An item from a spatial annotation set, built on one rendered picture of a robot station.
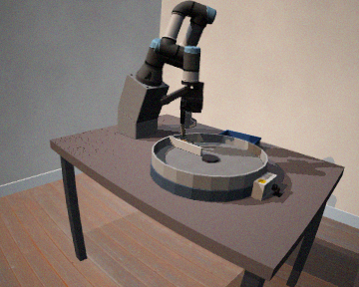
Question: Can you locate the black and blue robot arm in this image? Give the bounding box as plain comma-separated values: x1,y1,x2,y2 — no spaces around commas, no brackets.
136,0,216,106

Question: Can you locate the blue open crate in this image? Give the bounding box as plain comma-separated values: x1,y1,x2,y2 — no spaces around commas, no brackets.
219,130,261,147

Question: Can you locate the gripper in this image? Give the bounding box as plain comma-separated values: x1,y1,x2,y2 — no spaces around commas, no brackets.
180,81,203,137

